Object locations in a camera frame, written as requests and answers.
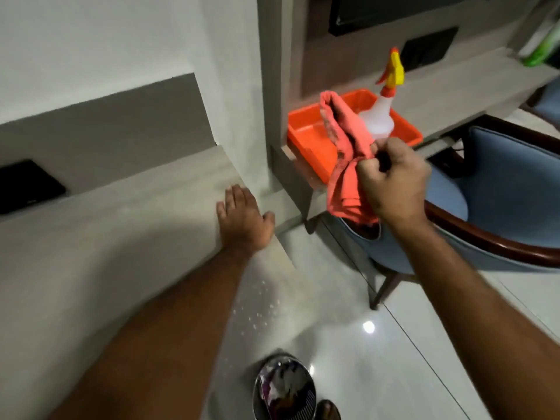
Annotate person's left hand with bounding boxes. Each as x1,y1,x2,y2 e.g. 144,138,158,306
216,184,276,257

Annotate person's right hand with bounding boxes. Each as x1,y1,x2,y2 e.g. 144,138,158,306
356,136,432,226

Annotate orange-pink cleaning cloth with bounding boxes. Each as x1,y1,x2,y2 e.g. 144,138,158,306
319,91,379,226

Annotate person's left forearm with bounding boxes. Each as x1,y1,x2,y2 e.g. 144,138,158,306
46,248,250,420

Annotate person's right forearm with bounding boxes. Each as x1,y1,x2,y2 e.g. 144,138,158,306
386,214,560,420

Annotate white spray bottle yellow nozzle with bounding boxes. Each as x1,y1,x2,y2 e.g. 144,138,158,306
358,47,405,141

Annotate orange plastic tray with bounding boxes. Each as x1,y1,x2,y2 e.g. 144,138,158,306
287,88,424,185

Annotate blue upholstered wooden armchair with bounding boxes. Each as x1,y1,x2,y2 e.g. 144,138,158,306
322,115,560,311
525,78,560,129

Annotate black television screen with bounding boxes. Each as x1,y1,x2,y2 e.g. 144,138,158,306
328,0,504,37

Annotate steel waste bin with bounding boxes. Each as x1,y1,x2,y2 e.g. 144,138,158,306
252,354,317,420

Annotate green bottle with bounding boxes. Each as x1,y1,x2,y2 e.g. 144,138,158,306
522,22,560,68

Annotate person's foot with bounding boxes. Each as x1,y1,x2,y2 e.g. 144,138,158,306
315,400,342,420

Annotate black wall socket panel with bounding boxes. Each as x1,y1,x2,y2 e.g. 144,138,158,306
400,26,459,71
0,159,67,216

